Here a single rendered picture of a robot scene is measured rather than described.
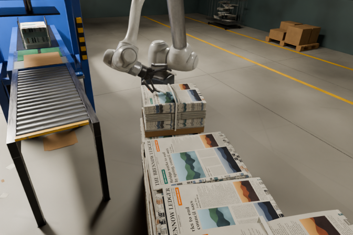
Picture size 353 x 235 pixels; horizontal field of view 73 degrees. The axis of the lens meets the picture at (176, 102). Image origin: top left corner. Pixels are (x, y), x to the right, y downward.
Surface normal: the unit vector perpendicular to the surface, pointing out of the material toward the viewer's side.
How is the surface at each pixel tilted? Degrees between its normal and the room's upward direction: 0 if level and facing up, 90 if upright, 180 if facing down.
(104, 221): 0
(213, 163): 0
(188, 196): 2
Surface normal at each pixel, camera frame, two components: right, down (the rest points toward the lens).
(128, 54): 0.36, 0.18
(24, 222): 0.04, -0.88
